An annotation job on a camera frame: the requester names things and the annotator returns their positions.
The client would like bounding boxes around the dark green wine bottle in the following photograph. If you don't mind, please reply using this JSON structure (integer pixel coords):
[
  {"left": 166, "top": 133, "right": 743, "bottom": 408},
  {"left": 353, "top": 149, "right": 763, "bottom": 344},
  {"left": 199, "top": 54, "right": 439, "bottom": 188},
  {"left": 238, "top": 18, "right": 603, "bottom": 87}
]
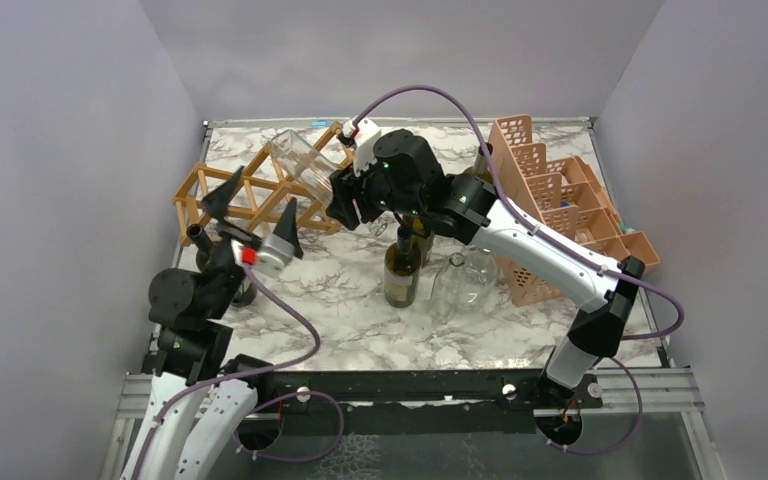
[{"left": 383, "top": 226, "right": 422, "bottom": 308}]

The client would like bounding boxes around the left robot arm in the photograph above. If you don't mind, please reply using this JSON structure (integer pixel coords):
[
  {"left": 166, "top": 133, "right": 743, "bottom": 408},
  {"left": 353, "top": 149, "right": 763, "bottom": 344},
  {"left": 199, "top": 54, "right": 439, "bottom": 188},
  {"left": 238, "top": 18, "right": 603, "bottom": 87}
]
[{"left": 120, "top": 169, "right": 322, "bottom": 479}]

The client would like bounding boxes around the clear glass bottle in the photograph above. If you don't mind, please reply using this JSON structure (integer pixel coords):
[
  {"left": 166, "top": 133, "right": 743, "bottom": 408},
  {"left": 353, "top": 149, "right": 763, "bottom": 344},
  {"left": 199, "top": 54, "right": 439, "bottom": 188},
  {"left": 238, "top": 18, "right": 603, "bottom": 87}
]
[{"left": 269, "top": 130, "right": 340, "bottom": 207}]

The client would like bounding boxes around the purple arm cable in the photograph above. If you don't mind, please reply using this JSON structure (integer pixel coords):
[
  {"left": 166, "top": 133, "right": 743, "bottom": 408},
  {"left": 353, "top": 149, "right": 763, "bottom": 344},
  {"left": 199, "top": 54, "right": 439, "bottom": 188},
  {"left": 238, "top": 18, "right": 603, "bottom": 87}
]
[
  {"left": 352, "top": 84, "right": 685, "bottom": 342},
  {"left": 118, "top": 264, "right": 322, "bottom": 480}
]

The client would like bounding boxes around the pink plastic organizer rack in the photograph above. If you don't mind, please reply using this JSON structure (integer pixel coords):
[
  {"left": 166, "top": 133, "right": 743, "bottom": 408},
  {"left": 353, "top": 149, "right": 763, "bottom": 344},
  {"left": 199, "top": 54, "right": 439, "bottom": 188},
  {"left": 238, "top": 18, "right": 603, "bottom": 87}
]
[{"left": 487, "top": 115, "right": 660, "bottom": 272}]

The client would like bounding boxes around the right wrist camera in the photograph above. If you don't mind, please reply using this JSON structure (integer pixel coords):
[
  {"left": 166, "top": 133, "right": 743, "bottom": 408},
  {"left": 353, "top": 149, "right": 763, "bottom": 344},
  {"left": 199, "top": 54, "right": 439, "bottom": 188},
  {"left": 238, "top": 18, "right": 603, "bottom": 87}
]
[{"left": 230, "top": 234, "right": 296, "bottom": 279}]

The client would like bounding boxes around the wooden wine rack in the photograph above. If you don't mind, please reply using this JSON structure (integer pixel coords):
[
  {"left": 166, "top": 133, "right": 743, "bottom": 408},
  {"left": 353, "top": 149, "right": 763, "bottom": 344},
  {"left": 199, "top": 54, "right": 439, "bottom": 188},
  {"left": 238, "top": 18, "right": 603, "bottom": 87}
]
[{"left": 173, "top": 128, "right": 340, "bottom": 247}]

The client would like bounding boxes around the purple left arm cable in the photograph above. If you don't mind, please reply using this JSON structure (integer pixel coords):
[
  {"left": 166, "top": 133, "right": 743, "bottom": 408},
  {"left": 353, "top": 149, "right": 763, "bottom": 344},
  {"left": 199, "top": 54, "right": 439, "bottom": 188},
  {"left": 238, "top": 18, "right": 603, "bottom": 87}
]
[{"left": 352, "top": 84, "right": 685, "bottom": 342}]

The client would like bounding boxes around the green wine bottle silver neck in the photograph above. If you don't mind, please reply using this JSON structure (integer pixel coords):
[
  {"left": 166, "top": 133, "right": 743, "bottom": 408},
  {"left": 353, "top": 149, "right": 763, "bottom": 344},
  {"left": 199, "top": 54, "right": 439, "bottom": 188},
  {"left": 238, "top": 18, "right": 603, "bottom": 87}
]
[{"left": 464, "top": 147, "right": 494, "bottom": 184}]

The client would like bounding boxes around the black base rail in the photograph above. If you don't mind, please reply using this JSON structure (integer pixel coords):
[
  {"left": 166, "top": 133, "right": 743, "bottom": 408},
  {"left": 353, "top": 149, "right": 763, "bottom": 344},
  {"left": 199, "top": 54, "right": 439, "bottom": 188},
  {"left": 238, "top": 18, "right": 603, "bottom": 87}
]
[{"left": 138, "top": 354, "right": 605, "bottom": 439}]

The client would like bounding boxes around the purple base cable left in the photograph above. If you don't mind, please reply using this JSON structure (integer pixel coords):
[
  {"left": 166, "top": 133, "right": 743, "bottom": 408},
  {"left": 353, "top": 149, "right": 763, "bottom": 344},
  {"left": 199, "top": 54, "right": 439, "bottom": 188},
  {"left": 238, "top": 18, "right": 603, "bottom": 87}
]
[{"left": 232, "top": 388, "right": 346, "bottom": 464}]

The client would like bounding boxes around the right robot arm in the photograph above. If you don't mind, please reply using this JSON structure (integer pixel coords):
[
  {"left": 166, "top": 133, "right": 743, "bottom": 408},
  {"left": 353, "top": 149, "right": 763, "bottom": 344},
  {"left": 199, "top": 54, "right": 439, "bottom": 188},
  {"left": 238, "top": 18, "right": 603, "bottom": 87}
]
[{"left": 265, "top": 124, "right": 645, "bottom": 407}]

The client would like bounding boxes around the dark wine bottle at left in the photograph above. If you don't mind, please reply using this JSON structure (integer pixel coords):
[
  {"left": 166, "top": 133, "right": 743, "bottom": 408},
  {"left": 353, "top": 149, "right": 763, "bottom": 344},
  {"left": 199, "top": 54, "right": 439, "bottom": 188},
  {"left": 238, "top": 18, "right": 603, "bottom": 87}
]
[{"left": 186, "top": 223, "right": 259, "bottom": 309}]

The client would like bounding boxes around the clear glass jug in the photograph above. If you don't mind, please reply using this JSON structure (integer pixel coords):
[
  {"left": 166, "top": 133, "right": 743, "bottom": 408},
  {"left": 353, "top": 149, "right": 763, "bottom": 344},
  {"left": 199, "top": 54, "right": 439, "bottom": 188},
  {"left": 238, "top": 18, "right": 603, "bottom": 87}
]
[{"left": 427, "top": 245, "right": 498, "bottom": 324}]

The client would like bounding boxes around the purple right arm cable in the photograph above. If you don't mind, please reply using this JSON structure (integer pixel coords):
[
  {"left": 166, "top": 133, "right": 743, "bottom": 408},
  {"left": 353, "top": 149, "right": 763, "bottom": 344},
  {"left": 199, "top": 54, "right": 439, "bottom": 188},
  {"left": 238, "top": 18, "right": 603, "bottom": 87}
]
[{"left": 118, "top": 264, "right": 322, "bottom": 480}]

